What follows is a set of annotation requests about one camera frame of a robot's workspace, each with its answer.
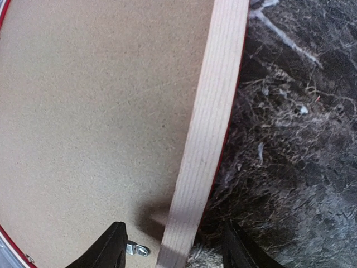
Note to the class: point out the brown cardboard backing board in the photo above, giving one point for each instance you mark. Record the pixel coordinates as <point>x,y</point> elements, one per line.
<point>97,111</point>

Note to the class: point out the red wooden picture frame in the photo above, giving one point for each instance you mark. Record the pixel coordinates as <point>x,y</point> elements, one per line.
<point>206,125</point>

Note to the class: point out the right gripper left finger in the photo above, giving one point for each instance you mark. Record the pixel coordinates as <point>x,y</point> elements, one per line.
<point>108,251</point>

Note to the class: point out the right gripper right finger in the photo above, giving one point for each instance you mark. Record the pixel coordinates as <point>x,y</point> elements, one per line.
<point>240,251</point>

